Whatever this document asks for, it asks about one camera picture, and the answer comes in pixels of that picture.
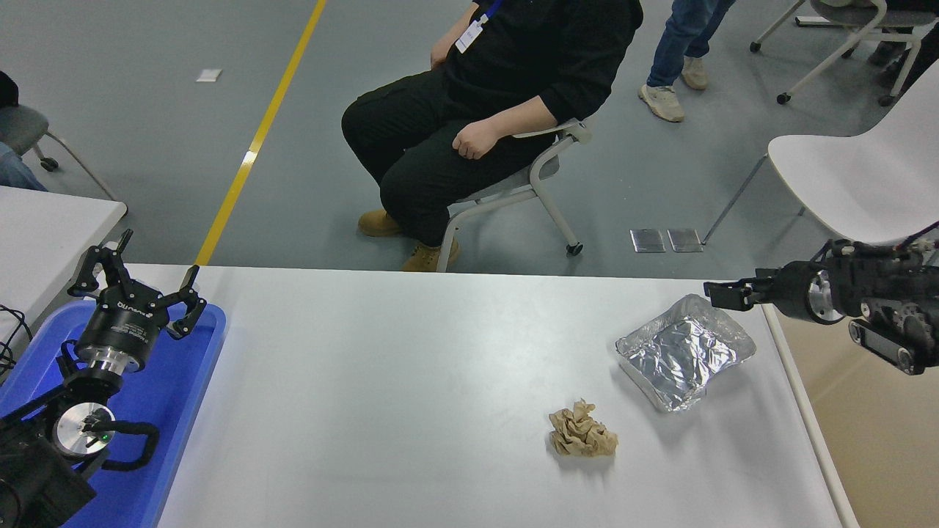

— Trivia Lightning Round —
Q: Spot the large pale bin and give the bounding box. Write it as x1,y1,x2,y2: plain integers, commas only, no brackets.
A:
763,304,939,528

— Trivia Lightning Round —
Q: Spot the thin black cable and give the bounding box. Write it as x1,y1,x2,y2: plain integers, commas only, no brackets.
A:
0,303,34,382

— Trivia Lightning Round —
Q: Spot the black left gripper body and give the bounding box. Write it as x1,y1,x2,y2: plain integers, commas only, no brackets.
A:
77,286,172,364

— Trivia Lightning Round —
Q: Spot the white frame rolling chair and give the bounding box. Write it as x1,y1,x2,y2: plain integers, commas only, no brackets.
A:
435,120,593,274
750,0,939,107

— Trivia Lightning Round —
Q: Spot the white side table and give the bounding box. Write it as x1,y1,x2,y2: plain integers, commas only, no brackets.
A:
0,186,129,353

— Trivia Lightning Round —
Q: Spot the foil tray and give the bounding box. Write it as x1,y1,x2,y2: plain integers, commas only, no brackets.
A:
616,295,758,414

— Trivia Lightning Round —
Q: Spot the badge on blue lanyard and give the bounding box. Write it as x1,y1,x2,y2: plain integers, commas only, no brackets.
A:
455,0,503,54

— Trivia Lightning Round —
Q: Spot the blue plastic tray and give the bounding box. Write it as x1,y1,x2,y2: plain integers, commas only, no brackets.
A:
0,299,228,528

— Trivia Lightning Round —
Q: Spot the crumpled tan paper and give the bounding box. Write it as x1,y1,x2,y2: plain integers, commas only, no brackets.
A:
549,400,619,458

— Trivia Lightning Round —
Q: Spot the person's left hand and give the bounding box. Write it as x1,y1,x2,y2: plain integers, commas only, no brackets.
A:
453,120,508,161

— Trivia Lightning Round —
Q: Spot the white shell chair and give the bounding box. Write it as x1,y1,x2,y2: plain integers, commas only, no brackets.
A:
701,59,939,246

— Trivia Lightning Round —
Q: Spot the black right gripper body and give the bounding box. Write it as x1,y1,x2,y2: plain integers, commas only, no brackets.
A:
769,260,827,325

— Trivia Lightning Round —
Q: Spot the grey office chair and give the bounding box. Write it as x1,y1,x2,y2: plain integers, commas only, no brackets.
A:
0,103,118,202

